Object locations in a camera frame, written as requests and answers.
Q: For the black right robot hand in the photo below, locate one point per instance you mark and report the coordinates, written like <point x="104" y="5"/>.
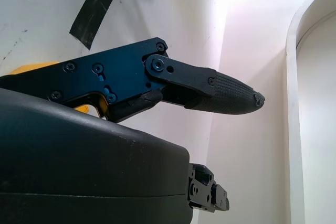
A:
<point x="78" y="161"/>

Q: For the black tape strip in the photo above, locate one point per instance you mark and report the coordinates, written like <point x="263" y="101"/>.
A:
<point x="92" y="11"/>

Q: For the yellow wooden block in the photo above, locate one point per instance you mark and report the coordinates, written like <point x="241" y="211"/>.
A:
<point x="34" y="67"/>

